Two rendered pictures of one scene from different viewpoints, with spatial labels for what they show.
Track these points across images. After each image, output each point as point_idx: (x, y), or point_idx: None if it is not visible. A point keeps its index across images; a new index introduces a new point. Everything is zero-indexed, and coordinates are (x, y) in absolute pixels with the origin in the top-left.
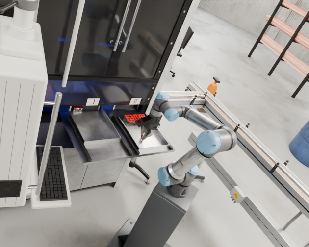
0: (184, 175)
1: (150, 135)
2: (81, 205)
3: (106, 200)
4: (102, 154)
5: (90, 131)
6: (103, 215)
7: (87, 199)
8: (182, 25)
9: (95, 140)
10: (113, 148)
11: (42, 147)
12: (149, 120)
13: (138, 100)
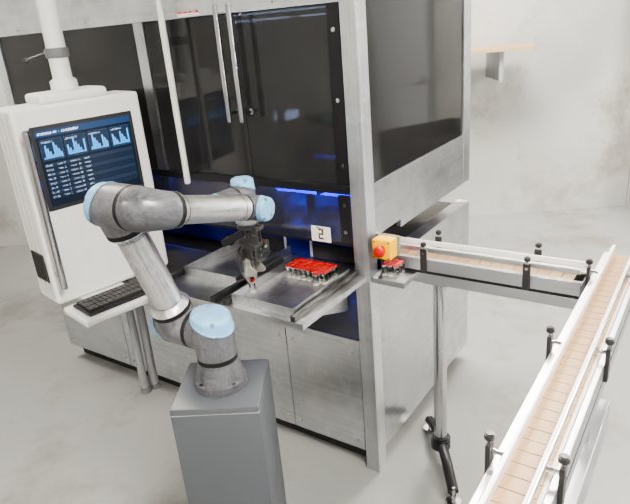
0: (166, 314)
1: (252, 273)
2: (282, 455)
3: (326, 475)
4: (184, 288)
5: (225, 266)
6: (289, 488)
7: (301, 454)
8: (342, 58)
9: (198, 269)
10: (211, 288)
11: None
12: (234, 233)
13: (324, 232)
